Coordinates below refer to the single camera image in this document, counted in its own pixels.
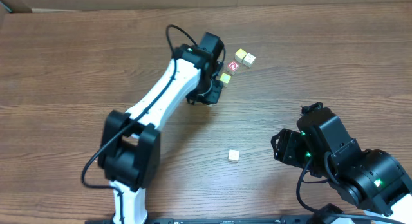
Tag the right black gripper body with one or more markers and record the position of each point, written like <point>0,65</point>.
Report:
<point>286,147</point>

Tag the white block top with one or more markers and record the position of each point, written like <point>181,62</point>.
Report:
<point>249,60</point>

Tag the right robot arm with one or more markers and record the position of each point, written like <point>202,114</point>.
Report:
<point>372,180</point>

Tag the yellow block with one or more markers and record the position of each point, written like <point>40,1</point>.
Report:
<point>225,79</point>
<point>240,55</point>

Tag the yellow block top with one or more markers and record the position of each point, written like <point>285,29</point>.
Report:
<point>240,55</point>

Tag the red C block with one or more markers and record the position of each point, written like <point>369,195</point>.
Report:
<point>233,67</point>

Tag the white letter block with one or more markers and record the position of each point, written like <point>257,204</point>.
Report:
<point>233,156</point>

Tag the yellow block middle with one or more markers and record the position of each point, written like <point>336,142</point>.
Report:
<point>225,79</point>

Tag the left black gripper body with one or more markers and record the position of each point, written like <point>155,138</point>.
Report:
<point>210,93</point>

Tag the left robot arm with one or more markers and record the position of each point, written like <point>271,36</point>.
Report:
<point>130,147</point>

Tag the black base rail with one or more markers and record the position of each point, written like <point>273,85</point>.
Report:
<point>299,219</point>

